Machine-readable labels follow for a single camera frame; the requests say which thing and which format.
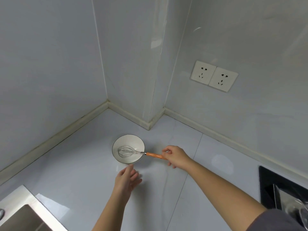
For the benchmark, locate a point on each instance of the person's left hand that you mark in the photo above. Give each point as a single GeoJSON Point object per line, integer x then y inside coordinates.
{"type": "Point", "coordinates": [124, 181]}

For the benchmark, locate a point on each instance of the person's right hand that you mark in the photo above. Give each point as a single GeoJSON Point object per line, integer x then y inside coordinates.
{"type": "Point", "coordinates": [179, 157]}

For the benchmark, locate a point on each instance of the person's left thumb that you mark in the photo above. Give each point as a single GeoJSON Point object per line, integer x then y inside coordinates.
{"type": "Point", "coordinates": [128, 169]}

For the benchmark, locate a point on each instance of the person's right fingers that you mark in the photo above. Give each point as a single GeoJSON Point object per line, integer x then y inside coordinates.
{"type": "Point", "coordinates": [170, 148]}

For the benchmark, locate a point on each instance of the person's right forearm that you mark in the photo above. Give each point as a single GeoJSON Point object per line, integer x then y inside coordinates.
{"type": "Point", "coordinates": [221, 190]}

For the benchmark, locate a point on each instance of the person's left forearm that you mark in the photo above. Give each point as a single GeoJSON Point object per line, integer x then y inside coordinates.
{"type": "Point", "coordinates": [113, 211]}

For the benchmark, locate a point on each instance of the white bowl with dark rim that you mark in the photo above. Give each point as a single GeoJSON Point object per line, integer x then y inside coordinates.
{"type": "Point", "coordinates": [126, 159]}

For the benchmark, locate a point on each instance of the black cooktop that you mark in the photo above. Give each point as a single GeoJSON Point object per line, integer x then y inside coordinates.
{"type": "Point", "coordinates": [267, 185]}

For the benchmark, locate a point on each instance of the stainless steel sink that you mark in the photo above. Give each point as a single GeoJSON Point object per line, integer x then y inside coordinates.
{"type": "Point", "coordinates": [21, 214]}

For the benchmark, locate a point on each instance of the grey sleeve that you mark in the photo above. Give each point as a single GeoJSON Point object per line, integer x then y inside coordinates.
{"type": "Point", "coordinates": [274, 221]}

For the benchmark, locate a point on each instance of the metal pot with glass lid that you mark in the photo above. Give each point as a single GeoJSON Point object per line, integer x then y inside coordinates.
{"type": "Point", "coordinates": [288, 202]}

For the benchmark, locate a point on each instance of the white wall socket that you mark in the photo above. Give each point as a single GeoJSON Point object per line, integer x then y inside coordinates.
{"type": "Point", "coordinates": [222, 79]}
{"type": "Point", "coordinates": [202, 72]}

